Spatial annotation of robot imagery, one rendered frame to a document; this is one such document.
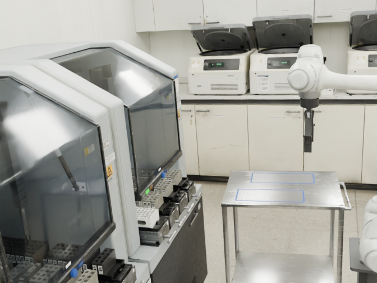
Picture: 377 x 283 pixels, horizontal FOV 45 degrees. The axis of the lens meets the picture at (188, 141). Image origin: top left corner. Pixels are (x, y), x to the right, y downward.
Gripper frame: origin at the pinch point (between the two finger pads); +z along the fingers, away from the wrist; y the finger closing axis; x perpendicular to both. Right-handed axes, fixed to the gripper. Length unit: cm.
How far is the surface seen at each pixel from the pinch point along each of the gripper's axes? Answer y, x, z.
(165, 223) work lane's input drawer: -8, 66, 40
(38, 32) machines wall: 87, 186, -45
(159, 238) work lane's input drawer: -16, 66, 43
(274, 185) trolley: 41, 20, 38
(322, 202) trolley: 23.3, -5.6, 38.0
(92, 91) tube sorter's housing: -25, 85, -29
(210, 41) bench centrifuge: 257, 111, -16
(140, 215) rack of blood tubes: -13, 76, 34
